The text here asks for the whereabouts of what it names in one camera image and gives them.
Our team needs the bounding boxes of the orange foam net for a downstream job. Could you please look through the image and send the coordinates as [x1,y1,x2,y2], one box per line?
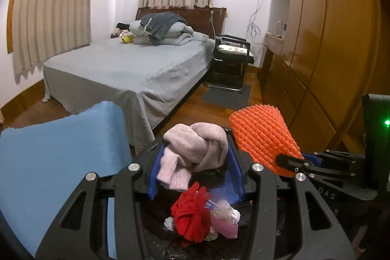
[229,104,303,177]

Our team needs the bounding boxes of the red knit cloth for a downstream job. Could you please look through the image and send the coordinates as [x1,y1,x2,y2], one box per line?
[171,182,211,243]

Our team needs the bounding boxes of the pink knotted sock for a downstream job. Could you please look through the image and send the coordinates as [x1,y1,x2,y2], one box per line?
[157,122,228,192]

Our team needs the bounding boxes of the black lined trash bin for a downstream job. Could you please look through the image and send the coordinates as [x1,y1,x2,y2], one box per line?
[136,122,253,243]

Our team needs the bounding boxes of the blue fleece table cover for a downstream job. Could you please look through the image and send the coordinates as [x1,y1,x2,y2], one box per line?
[1,102,132,255]

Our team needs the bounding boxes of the wooden wardrobe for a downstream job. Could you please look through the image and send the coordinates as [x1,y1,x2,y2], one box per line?
[261,0,389,153]

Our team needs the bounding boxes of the grey floor mat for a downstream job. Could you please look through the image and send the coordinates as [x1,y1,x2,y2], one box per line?
[201,85,251,111]

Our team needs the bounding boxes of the bed with grey sheet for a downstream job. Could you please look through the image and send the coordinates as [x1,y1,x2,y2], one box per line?
[43,39,215,153]

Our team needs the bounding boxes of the yellow plush toy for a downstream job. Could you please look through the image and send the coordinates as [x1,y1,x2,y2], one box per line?
[121,34,135,44]

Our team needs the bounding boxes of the wooden headboard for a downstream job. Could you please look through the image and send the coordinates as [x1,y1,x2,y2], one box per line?
[136,7,227,38]

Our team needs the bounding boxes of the folded grey blankets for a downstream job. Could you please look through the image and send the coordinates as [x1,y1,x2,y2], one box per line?
[129,12,210,46]

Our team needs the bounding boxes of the left beige curtain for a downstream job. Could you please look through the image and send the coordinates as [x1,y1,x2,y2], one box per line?
[10,0,92,78]

